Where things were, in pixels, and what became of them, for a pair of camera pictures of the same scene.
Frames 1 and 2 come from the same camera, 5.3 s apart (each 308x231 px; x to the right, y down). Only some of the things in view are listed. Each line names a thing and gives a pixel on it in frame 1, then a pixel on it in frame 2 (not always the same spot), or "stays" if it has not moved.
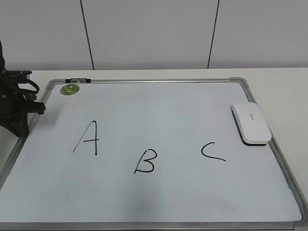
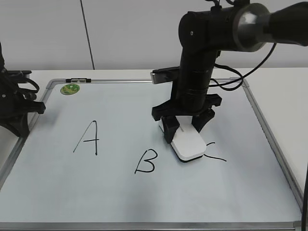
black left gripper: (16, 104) stays
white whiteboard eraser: (252, 125) → (187, 144)
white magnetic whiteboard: (145, 154) stays
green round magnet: (68, 89) stays
